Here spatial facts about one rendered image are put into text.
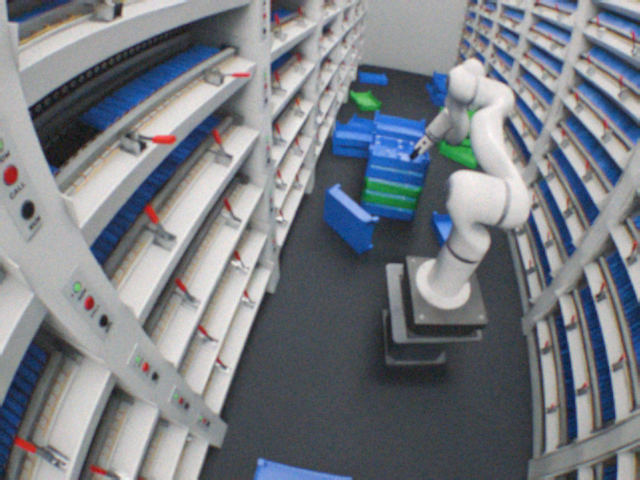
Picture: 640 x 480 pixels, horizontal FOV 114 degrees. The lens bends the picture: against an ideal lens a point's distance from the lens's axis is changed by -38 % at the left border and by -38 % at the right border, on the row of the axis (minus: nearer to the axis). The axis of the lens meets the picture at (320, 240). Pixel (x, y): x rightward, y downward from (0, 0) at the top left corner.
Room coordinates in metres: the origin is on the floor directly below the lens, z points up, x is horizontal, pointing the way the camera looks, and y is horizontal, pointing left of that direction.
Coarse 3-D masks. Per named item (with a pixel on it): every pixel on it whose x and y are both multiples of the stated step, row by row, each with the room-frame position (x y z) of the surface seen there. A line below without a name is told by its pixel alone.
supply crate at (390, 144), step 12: (372, 132) 1.55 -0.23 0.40; (372, 144) 1.55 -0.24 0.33; (384, 144) 1.55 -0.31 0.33; (396, 144) 1.54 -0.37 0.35; (408, 144) 1.53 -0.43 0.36; (372, 156) 1.37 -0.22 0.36; (384, 156) 1.36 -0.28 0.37; (396, 156) 1.46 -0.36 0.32; (408, 156) 1.47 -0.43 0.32; (420, 156) 1.48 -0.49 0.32; (408, 168) 1.34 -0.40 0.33; (420, 168) 1.33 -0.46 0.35
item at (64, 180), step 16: (208, 64) 0.66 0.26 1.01; (176, 80) 0.56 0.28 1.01; (192, 80) 0.60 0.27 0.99; (160, 96) 0.49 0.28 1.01; (176, 96) 0.52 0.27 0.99; (144, 112) 0.44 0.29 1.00; (112, 128) 0.37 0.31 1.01; (96, 144) 0.33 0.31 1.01; (112, 144) 0.36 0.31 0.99; (80, 160) 0.29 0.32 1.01; (96, 160) 0.32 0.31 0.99; (64, 176) 0.26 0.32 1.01; (64, 192) 0.25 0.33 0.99
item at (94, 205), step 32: (128, 64) 0.57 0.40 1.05; (192, 96) 0.56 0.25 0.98; (224, 96) 0.64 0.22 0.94; (160, 128) 0.43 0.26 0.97; (192, 128) 0.51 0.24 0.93; (128, 160) 0.34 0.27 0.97; (160, 160) 0.41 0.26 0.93; (96, 192) 0.27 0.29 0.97; (128, 192) 0.32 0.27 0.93; (96, 224) 0.24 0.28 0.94
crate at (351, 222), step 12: (336, 192) 1.27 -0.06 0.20; (324, 204) 1.29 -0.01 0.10; (336, 204) 1.22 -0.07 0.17; (348, 204) 1.19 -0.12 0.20; (324, 216) 1.29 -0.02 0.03; (336, 216) 1.22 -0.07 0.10; (348, 216) 1.15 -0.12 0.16; (360, 216) 1.11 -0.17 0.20; (336, 228) 1.21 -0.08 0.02; (348, 228) 1.14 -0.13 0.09; (360, 228) 1.09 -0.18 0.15; (372, 228) 1.09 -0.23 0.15; (348, 240) 1.13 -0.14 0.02; (360, 240) 1.07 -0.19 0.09; (360, 252) 1.06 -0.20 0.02
